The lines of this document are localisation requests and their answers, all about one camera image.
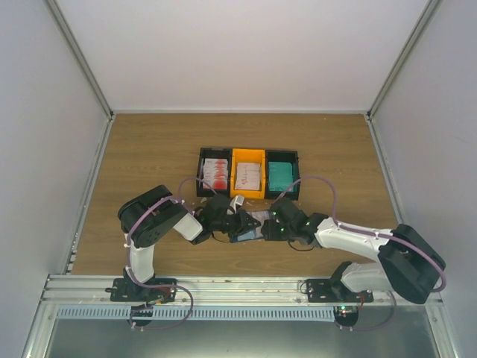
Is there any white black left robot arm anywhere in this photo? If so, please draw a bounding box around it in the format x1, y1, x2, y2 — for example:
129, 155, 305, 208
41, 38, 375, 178
118, 185, 269, 301

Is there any aluminium corner post left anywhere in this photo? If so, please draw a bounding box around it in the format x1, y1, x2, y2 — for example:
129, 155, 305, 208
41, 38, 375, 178
42, 0, 115, 120

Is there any blue card holder wallet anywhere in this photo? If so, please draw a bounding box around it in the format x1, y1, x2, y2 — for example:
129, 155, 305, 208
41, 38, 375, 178
230, 210, 273, 243

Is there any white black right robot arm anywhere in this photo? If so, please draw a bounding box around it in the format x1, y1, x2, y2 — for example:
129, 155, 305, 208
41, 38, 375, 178
261, 198, 446, 304

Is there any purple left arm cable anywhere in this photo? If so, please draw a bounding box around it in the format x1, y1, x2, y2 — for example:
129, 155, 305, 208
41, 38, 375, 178
124, 177, 217, 288

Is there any black left card bin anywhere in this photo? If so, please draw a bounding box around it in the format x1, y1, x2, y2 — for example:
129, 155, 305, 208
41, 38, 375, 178
196, 148, 233, 197

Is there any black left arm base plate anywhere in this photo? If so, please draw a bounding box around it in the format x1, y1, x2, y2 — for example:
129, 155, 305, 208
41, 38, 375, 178
105, 275, 177, 304

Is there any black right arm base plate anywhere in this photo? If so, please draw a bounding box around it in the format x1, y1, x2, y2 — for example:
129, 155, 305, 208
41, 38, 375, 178
300, 278, 374, 304

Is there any red white card stack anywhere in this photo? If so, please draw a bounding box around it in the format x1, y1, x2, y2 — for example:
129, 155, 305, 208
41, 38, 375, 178
203, 158, 229, 190

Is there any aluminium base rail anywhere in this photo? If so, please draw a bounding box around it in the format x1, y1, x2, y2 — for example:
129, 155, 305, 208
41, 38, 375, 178
40, 274, 444, 304

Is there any teal card stack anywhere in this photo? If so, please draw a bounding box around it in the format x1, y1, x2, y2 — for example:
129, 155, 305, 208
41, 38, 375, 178
268, 162, 294, 191

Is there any aluminium corner post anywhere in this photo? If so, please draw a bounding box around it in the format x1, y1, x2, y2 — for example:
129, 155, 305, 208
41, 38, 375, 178
365, 0, 442, 122
42, 0, 115, 120

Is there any black right card bin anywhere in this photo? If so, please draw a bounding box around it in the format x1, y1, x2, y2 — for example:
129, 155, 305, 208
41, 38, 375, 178
265, 149, 300, 199

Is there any black card bin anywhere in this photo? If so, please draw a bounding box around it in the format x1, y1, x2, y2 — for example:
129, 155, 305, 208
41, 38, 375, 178
265, 149, 300, 199
196, 148, 233, 197

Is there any aluminium corner post right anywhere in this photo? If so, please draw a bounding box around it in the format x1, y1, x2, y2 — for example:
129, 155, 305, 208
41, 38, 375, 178
365, 0, 442, 122

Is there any yellow middle card bin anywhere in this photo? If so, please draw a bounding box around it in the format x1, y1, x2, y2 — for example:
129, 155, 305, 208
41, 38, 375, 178
230, 148, 265, 199

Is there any grey slotted cable duct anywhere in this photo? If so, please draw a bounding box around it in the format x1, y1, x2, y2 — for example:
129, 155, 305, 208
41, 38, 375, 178
57, 304, 335, 322

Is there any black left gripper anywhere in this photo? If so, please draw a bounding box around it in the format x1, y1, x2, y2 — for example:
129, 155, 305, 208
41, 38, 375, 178
212, 209, 261, 238

